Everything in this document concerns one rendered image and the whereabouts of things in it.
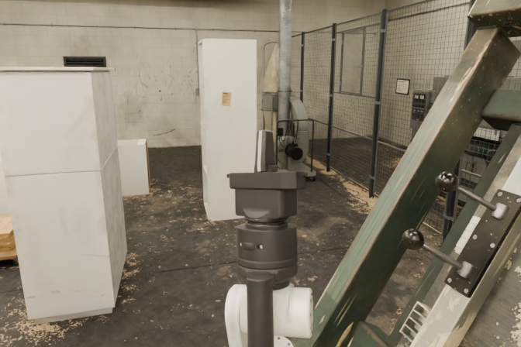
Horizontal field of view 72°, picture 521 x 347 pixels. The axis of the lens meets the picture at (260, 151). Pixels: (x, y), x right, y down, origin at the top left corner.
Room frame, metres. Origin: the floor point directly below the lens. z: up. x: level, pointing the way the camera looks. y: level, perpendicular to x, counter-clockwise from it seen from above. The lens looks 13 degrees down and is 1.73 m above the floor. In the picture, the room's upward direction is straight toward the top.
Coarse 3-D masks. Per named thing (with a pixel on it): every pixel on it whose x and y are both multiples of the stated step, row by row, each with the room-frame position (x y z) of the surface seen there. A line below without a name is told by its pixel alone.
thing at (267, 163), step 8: (264, 136) 0.51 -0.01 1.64; (272, 136) 0.53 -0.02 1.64; (264, 144) 0.51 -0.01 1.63; (272, 144) 0.52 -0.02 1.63; (264, 152) 0.50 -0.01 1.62; (272, 152) 0.52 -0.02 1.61; (264, 160) 0.50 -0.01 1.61; (272, 160) 0.51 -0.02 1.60; (264, 168) 0.50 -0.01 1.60; (272, 168) 0.50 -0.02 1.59
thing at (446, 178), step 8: (440, 176) 0.61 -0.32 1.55; (448, 176) 0.61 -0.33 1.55; (456, 176) 0.61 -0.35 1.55; (440, 184) 0.61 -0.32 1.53; (448, 184) 0.60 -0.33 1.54; (456, 184) 0.60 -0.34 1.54; (464, 192) 0.61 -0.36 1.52; (480, 200) 0.60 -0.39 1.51; (496, 208) 0.60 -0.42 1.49; (504, 208) 0.59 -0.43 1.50; (496, 216) 0.59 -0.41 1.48; (504, 216) 0.59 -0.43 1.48
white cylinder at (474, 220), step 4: (472, 220) 0.64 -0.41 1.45; (476, 220) 0.64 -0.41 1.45; (468, 224) 0.65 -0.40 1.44; (472, 224) 0.64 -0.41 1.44; (476, 224) 0.63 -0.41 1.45; (468, 228) 0.64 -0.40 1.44; (472, 228) 0.63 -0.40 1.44; (464, 232) 0.64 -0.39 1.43; (468, 232) 0.63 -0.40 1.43; (464, 236) 0.63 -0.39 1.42; (468, 236) 0.63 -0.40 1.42; (460, 240) 0.64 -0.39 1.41; (464, 240) 0.63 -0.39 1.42; (460, 244) 0.63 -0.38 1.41; (464, 244) 0.63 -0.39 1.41; (456, 248) 0.63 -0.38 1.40; (460, 248) 0.63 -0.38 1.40; (456, 252) 0.63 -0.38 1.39; (460, 252) 0.62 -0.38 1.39
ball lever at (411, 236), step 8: (408, 232) 0.59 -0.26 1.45; (416, 232) 0.59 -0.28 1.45; (408, 240) 0.58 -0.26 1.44; (416, 240) 0.58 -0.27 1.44; (424, 240) 0.58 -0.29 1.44; (408, 248) 0.59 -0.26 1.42; (416, 248) 0.58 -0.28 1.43; (424, 248) 0.59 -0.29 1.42; (432, 248) 0.59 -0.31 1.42; (440, 256) 0.58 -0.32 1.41; (448, 256) 0.58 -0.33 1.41; (456, 264) 0.57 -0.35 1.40; (464, 264) 0.57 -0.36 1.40; (464, 272) 0.57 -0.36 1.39
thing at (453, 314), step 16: (512, 176) 0.63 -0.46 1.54; (512, 192) 0.61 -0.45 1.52; (512, 240) 0.58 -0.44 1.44; (496, 256) 0.56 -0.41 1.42; (496, 272) 0.57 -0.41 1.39; (448, 288) 0.58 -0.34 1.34; (480, 288) 0.55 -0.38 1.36; (448, 304) 0.57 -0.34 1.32; (464, 304) 0.55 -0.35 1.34; (480, 304) 0.56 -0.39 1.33; (432, 320) 0.57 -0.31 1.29; (448, 320) 0.55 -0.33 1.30; (464, 320) 0.54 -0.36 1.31; (416, 336) 0.57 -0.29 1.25; (432, 336) 0.55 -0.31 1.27; (448, 336) 0.53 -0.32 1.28
